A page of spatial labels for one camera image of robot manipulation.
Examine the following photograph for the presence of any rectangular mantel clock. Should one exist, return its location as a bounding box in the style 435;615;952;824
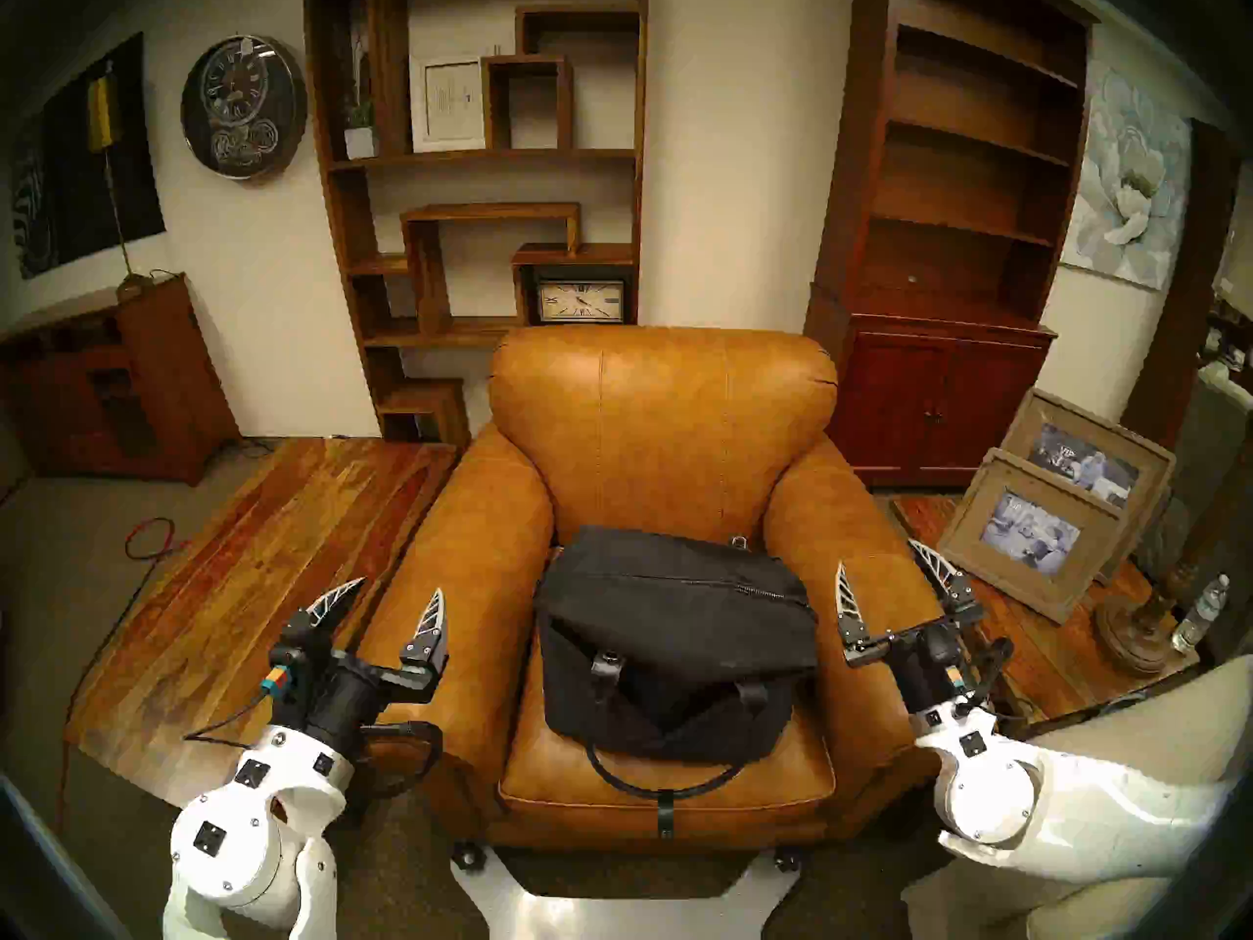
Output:
534;277;629;325

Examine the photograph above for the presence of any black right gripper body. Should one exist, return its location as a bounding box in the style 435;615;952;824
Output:
842;610;992;737

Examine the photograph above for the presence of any open wooden shelf unit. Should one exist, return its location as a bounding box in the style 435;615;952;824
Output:
303;0;649;449

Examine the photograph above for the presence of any gold shade brass lamp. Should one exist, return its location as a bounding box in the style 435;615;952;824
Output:
83;71;156;301

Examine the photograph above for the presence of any clear plastic water bottle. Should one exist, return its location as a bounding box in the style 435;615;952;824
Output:
1170;574;1230;655

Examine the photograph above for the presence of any dark zebra wall art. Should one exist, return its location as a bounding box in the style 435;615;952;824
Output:
8;32;167;281

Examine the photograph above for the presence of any small potted plant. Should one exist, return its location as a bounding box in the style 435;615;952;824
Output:
333;52;380;161

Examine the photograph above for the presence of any rustic wooden side table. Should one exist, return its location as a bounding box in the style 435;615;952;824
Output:
891;495;1200;733

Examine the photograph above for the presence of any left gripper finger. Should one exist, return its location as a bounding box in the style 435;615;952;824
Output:
406;587;449;658
305;578;365;629

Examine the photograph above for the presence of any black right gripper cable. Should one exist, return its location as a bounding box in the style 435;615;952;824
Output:
964;637;1029;743

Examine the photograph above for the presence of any beige fabric sofa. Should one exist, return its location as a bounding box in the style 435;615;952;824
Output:
901;654;1253;940

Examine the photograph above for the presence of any large grey wood photo frame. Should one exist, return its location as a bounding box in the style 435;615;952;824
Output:
1000;388;1176;585

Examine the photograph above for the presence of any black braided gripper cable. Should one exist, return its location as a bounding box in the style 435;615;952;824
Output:
348;721;444;802

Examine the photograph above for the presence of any small grey wood photo frame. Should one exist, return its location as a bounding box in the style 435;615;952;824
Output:
935;448;1125;624

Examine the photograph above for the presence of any brown wooden console cabinet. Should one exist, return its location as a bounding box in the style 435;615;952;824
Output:
0;272;241;487

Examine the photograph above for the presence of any red floor cable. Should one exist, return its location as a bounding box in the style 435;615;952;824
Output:
124;517;192;561

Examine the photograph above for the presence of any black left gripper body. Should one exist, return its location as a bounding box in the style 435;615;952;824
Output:
262;620;449;763

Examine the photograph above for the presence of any tan leather armchair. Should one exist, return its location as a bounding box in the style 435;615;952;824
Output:
348;324;990;851

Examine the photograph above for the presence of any round black wall clock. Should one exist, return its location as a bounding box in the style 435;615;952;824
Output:
180;34;308;180

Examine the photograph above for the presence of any grey upholstered chair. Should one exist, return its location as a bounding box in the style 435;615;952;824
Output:
1140;360;1253;635

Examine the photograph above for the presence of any black zipper duffel bag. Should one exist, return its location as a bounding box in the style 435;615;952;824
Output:
534;525;820;839

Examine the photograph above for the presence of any white flower canvas painting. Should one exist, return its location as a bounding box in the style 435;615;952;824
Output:
1060;62;1193;291

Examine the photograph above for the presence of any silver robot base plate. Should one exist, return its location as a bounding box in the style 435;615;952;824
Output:
450;845;802;940

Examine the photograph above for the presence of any wood slab coffee table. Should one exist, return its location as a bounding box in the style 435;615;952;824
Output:
64;437;461;807

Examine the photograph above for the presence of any white framed document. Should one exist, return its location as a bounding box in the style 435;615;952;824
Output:
408;49;497;154

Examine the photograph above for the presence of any turned wood table lamp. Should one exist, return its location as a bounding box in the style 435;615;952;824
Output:
1094;164;1253;677

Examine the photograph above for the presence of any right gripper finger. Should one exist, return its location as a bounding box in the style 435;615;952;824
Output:
834;561;873;651
907;540;981;619

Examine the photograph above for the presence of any thin black connector cable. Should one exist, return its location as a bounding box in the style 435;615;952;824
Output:
184;691;275;750

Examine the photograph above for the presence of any cherry wood bookcase hutch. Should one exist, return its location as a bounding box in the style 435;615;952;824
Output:
803;0;1102;487

